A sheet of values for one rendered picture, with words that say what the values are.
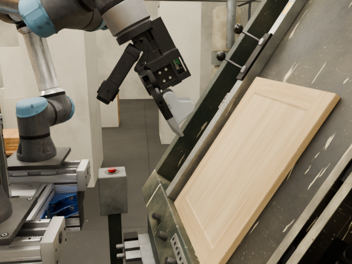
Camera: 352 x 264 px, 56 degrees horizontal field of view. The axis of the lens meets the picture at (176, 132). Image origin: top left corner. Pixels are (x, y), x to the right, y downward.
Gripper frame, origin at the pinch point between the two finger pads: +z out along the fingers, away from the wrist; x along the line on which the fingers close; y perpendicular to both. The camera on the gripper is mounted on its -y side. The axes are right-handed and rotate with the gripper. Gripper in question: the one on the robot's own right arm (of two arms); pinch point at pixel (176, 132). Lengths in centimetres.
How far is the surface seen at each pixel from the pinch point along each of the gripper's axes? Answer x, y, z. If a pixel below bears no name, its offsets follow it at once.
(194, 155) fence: 58, 0, 28
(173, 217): 41, -16, 38
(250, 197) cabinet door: 16.7, 8.5, 30.2
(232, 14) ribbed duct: 593, 184, 15
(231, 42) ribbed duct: 593, 160, 60
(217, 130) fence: 59, 12, 24
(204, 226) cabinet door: 27.1, -7.0, 38.1
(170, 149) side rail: 83, -9, 29
